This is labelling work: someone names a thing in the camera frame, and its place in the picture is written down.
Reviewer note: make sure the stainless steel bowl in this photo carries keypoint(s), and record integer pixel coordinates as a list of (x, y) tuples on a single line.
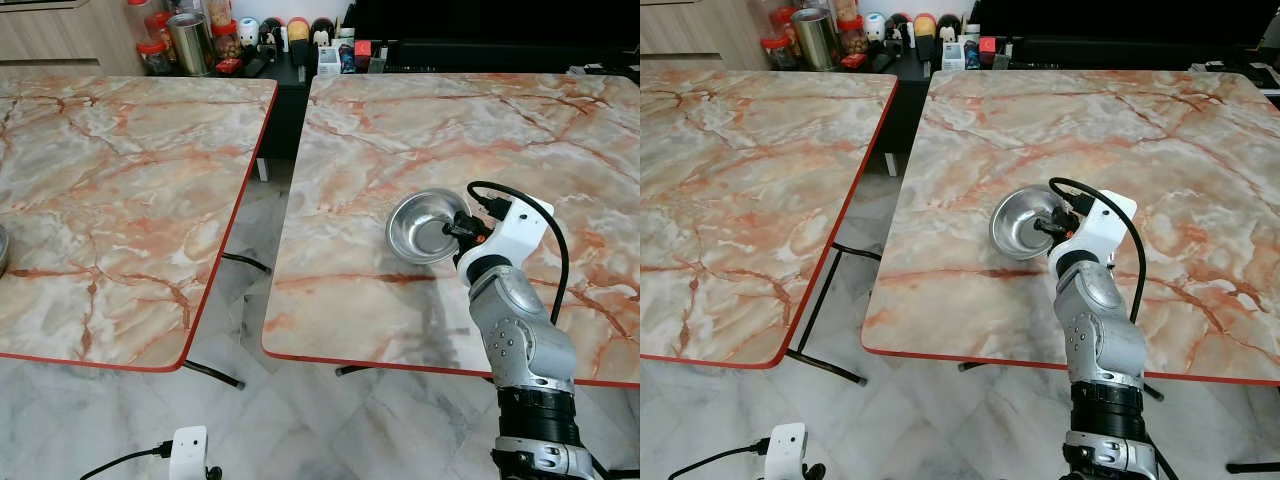
[(1015, 218), (3, 250), (415, 222)]

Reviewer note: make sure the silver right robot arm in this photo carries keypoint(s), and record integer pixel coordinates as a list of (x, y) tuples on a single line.
[(520, 340), (1105, 345)]

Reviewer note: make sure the marble folding table red edge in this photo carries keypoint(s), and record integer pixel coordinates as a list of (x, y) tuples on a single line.
[(740, 200), (1180, 140), (120, 200), (400, 130)]

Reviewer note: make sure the small red box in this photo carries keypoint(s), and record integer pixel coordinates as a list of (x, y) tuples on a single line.
[(987, 46), (363, 52)]

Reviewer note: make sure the small white box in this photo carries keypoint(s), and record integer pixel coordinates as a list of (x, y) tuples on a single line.
[(953, 58), (327, 62)]

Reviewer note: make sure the black television screen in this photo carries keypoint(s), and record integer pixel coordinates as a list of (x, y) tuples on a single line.
[(500, 20), (1120, 18)]

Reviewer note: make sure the dark bottle yellow cap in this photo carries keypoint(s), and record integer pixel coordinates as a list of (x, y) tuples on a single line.
[(925, 38), (298, 42)]

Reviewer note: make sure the small white figurine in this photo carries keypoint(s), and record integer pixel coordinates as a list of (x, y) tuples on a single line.
[(875, 27), (248, 30)]

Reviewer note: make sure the red lid snack jar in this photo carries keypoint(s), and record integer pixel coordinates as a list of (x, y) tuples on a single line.
[(226, 42), (154, 58), (777, 54), (853, 38)]

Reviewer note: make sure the round metal canister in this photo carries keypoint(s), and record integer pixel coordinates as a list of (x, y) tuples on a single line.
[(188, 45), (813, 40)]

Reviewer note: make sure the light wooden cabinet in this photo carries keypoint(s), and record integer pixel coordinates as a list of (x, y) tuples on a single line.
[(700, 30), (60, 35)]

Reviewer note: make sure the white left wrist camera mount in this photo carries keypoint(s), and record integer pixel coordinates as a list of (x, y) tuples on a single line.
[(188, 452), (786, 450)]

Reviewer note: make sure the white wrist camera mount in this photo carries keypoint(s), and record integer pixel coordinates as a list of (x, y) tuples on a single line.
[(188, 452), (786, 450), (1100, 228), (515, 235)]

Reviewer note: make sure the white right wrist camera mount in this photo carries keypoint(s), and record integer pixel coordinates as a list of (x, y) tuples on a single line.
[(515, 235), (1100, 228)]

